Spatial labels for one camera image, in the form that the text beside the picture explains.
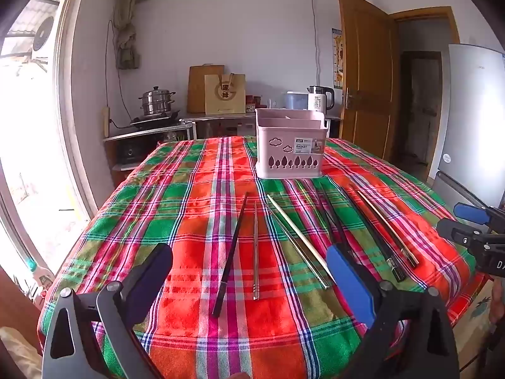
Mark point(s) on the black kitchen appliance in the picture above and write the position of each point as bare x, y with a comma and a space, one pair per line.
126, 152

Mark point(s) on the beige wooden chopstick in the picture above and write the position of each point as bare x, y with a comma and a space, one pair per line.
300, 237

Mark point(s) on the pink utensil basket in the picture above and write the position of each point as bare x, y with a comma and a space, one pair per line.
276, 150

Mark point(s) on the red jar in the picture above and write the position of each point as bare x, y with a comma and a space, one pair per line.
249, 105
257, 100

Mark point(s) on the wooden door frame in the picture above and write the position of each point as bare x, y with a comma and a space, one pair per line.
426, 12

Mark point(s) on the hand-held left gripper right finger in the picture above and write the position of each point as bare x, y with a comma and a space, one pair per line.
347, 280

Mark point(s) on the black induction cooker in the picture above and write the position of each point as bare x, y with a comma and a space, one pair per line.
154, 120

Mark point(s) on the beige power strip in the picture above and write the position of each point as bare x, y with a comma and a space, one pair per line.
105, 120

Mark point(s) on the plaid tablecloth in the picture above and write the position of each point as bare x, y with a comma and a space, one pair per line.
189, 237

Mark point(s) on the outdoor air conditioner unit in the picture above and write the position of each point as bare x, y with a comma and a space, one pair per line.
43, 33

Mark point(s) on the drinking glass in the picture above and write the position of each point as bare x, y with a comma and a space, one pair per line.
272, 103

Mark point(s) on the white bottle with green cap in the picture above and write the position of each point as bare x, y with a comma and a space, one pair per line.
38, 278

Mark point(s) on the low metal shelf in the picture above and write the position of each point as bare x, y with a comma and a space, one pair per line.
150, 133

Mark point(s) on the white window frame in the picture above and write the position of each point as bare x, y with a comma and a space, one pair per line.
65, 87

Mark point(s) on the wooden cutting board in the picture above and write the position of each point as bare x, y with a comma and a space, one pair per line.
196, 87

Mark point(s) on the white refrigerator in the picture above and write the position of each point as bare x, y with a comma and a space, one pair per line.
473, 126

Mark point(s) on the white electric kettle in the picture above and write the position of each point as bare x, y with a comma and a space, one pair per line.
320, 98

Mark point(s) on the clear plastic container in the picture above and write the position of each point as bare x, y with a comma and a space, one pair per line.
296, 100

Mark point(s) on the printed apron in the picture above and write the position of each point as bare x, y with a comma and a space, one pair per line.
479, 316

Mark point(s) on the metal chopstick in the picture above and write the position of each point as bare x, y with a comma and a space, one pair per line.
296, 246
256, 252

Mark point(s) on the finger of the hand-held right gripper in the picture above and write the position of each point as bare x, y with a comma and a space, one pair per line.
457, 233
471, 213

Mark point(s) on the stainless steel steamer pot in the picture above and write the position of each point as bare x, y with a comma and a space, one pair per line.
157, 100

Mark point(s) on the wooden door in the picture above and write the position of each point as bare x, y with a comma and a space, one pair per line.
367, 87

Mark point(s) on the hanging grey cloth bag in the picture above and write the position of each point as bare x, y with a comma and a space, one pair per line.
126, 35

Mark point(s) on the giraffe wall poster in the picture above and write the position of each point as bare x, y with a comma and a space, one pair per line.
337, 59

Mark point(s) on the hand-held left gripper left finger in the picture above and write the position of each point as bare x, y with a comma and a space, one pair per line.
158, 262

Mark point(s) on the brown paper bag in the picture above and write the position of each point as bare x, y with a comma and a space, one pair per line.
225, 94

